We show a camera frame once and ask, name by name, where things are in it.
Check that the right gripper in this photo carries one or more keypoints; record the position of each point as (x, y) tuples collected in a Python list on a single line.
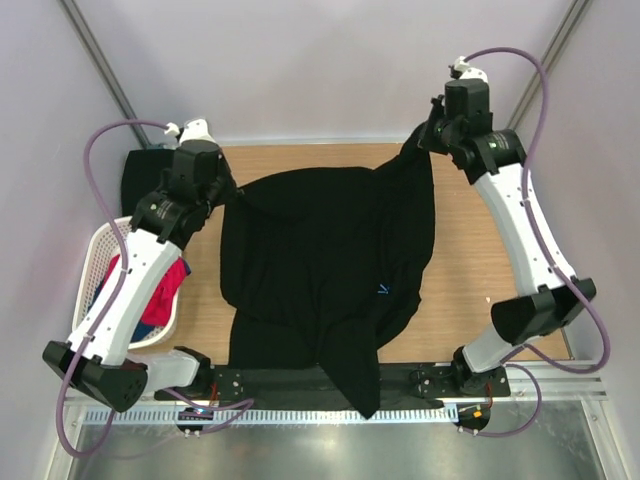
[(427, 139)]

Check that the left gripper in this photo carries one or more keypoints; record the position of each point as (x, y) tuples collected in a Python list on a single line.
[(223, 167)]

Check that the black t shirt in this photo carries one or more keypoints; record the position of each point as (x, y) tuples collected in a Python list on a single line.
[(324, 266), (142, 174)]

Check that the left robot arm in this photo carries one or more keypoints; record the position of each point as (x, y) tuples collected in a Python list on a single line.
[(95, 358)]

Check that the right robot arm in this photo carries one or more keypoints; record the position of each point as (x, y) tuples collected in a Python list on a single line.
[(493, 165)]

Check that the folded black t shirt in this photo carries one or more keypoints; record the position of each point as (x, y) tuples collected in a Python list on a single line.
[(142, 174)]

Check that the white plastic laundry basket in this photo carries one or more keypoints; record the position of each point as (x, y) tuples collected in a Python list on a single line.
[(159, 319)]

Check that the pink t shirt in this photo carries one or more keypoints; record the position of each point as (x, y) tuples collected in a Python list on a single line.
[(167, 295)]

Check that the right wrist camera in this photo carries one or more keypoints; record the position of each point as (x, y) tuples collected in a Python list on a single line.
[(461, 69)]

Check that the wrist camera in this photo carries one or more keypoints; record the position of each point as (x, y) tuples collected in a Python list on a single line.
[(196, 130), (461, 69)]

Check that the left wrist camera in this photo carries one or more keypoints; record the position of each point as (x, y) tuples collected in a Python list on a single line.
[(196, 130)]

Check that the right frame post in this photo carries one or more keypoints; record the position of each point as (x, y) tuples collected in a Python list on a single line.
[(524, 117)]

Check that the frame post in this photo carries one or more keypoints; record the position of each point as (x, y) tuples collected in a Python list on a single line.
[(524, 117), (97, 57)]

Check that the left frame post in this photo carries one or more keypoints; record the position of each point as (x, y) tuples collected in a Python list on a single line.
[(97, 57)]

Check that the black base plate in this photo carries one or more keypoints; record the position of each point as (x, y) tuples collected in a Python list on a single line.
[(404, 386)]

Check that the slotted cable duct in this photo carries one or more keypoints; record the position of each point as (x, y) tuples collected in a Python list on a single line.
[(175, 414)]

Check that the aluminium rail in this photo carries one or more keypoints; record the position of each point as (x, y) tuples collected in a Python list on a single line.
[(527, 378)]

